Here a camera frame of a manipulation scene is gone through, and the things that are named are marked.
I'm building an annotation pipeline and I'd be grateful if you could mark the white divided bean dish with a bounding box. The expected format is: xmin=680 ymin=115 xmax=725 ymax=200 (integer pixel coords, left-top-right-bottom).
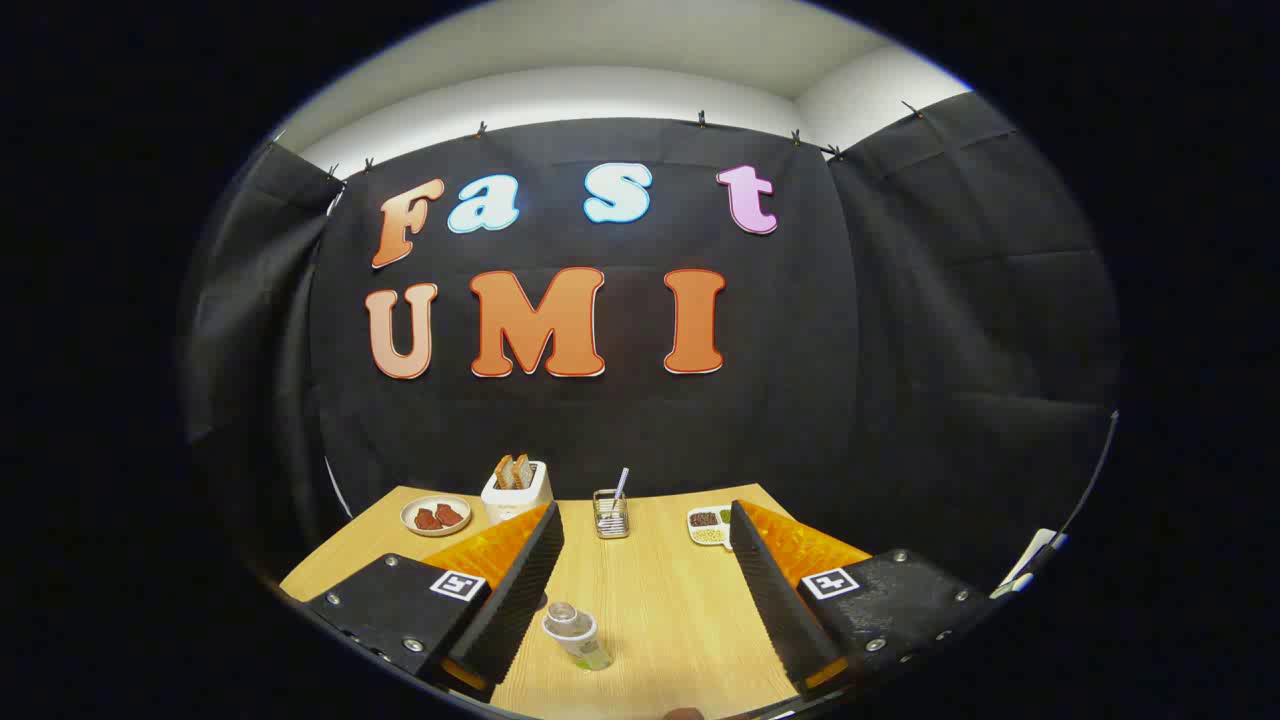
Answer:
xmin=687 ymin=506 xmax=736 ymax=549

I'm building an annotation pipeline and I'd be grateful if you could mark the metal wire cutlery holder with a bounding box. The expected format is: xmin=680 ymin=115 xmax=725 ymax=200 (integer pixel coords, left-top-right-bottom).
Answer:
xmin=593 ymin=489 xmax=630 ymax=540

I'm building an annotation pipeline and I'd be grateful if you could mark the white toaster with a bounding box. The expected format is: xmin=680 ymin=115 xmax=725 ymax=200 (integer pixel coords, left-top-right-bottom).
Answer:
xmin=481 ymin=460 xmax=553 ymax=524

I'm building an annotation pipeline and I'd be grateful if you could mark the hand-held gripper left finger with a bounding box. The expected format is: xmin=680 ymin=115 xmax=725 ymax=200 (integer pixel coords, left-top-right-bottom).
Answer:
xmin=300 ymin=500 xmax=566 ymax=701

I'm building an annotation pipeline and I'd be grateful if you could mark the small beige plate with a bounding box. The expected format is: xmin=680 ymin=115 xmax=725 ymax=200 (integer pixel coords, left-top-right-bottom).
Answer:
xmin=400 ymin=495 xmax=472 ymax=538

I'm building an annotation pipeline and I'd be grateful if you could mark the wooden table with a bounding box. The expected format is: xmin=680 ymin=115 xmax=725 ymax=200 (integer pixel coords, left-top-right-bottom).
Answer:
xmin=280 ymin=484 xmax=873 ymax=720

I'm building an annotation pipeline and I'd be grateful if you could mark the clear plastic juice bottle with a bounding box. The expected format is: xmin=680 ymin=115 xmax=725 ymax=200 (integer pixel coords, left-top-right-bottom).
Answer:
xmin=541 ymin=601 xmax=614 ymax=672

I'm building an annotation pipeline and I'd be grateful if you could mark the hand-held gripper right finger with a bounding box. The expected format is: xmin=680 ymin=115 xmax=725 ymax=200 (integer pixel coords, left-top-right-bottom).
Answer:
xmin=729 ymin=499 xmax=1001 ymax=698

